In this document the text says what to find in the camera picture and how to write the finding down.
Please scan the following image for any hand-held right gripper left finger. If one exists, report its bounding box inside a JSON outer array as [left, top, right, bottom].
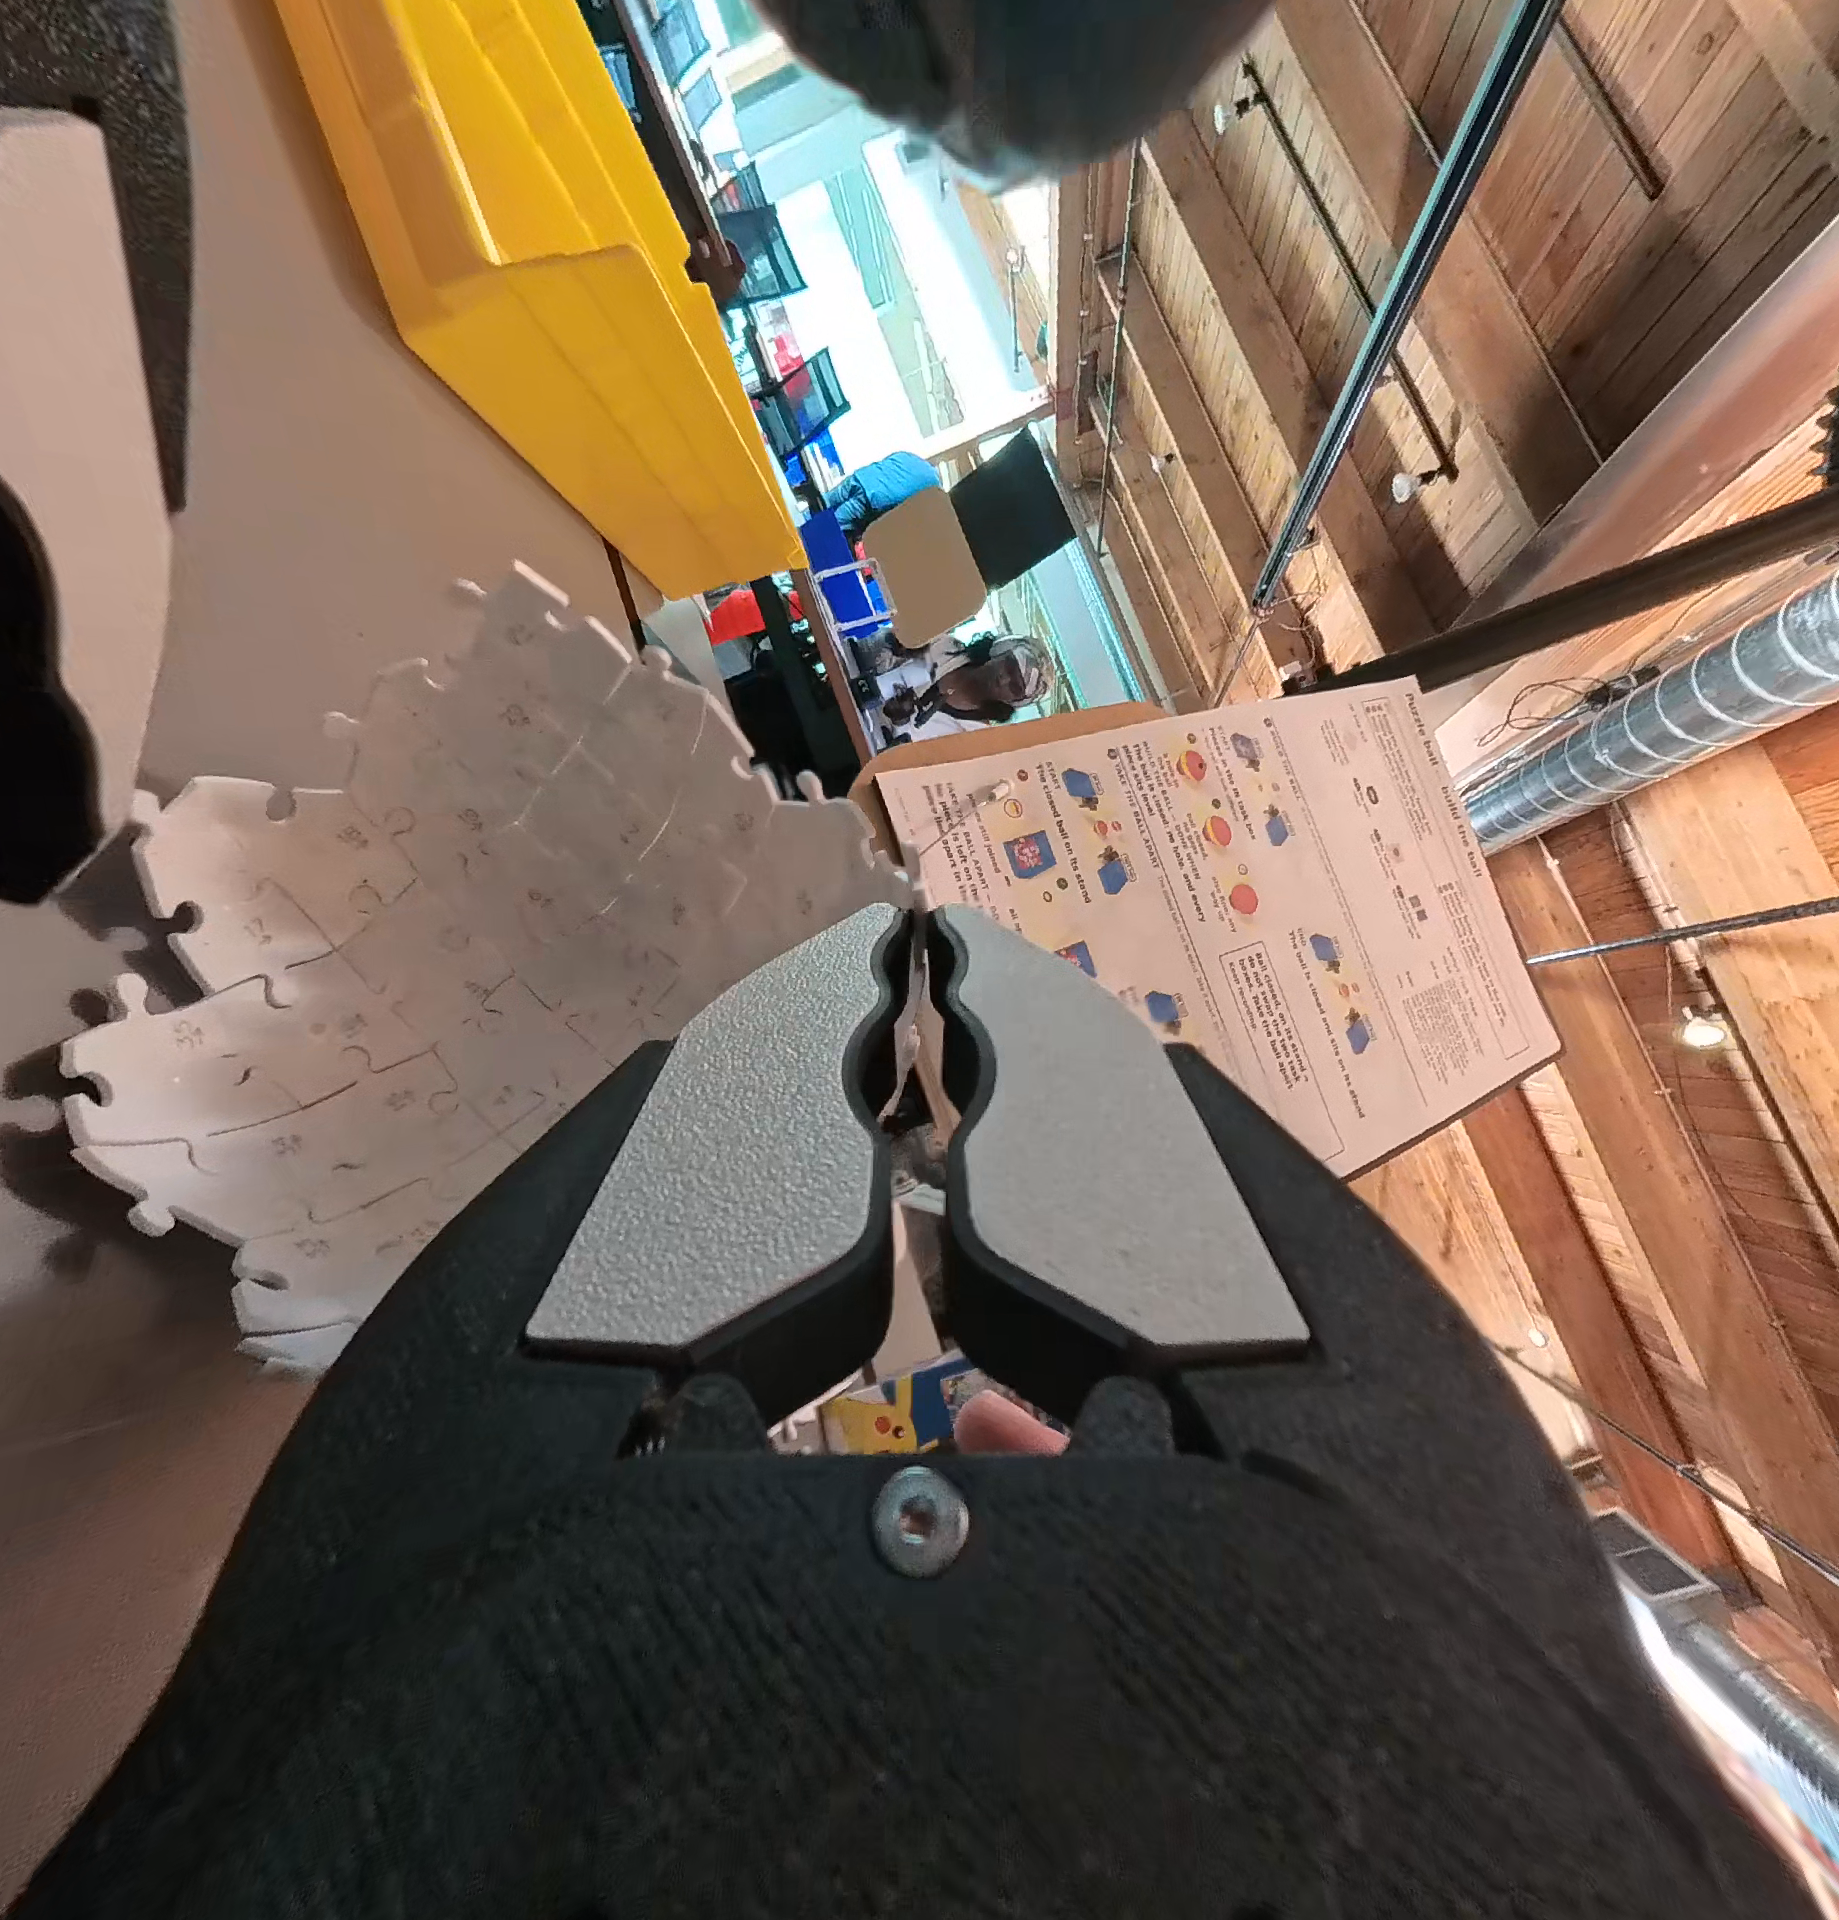
[[523, 900, 924, 1420]]

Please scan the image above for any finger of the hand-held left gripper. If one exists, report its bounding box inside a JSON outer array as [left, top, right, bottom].
[[0, 111, 171, 909]]

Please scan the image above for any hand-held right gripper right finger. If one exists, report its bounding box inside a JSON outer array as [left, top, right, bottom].
[[925, 900, 1312, 1420]]

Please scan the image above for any single white jigsaw piece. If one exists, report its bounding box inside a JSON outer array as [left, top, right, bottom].
[[872, 900, 954, 1128]]

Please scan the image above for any partly built puzzle ball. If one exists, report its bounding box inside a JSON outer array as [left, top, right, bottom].
[[57, 565, 924, 1373]]

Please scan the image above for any blue puzzle box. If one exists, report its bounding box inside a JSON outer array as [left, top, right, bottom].
[[773, 1201, 999, 1459]]

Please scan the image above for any printed instruction sheet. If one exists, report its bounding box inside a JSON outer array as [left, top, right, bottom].
[[872, 677, 1560, 1179]]

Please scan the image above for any yellow plastic bin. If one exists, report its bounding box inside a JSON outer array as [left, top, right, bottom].
[[271, 0, 812, 603]]

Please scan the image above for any blue plastic bin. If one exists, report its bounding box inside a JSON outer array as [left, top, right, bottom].
[[802, 512, 891, 642]]

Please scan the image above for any black metal pole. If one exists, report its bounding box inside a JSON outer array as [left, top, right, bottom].
[[1317, 487, 1839, 695]]

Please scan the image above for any silver ventilation duct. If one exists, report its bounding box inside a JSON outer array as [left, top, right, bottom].
[[1679, 1620, 1839, 1841], [1461, 568, 1839, 853]]

